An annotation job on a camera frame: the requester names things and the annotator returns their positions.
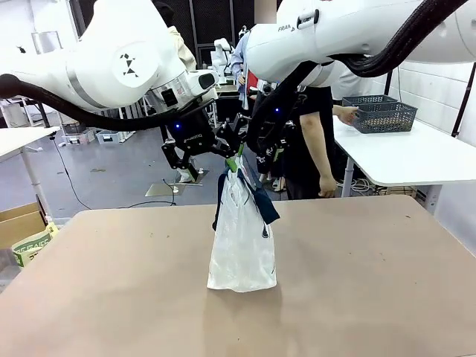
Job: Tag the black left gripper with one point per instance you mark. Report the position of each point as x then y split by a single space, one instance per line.
189 137

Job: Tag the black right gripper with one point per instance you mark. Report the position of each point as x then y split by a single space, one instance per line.
275 122

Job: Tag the dark grey plastic basket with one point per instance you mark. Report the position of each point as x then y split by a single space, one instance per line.
386 119
368 99

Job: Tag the person's right forearm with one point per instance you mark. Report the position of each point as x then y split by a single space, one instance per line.
316 145

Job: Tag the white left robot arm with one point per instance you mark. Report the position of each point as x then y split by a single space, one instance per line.
111 56

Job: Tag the person's right hand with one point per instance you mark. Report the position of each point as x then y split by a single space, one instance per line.
327 187

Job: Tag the person's left hand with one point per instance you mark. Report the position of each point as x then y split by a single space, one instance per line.
346 114

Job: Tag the person in black shirt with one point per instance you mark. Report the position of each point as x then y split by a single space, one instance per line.
297 178

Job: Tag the metal floor plate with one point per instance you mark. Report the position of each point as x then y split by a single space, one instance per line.
163 190

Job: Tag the white storage crate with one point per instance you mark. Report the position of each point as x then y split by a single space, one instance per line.
109 137

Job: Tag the person in blue shirt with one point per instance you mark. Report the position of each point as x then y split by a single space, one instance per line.
240 56

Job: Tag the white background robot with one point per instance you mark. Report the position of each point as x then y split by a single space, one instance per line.
223 44

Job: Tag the white table with curved edge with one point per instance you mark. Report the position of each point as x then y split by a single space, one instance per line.
401 160

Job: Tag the white table with white leg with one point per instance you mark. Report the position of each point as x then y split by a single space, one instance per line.
22 139

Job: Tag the green and white sack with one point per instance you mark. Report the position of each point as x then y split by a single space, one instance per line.
33 245

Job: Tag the black slanted pole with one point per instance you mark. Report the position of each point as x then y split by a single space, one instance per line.
464 100

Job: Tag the brown cardboard box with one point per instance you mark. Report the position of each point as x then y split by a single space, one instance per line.
18 227

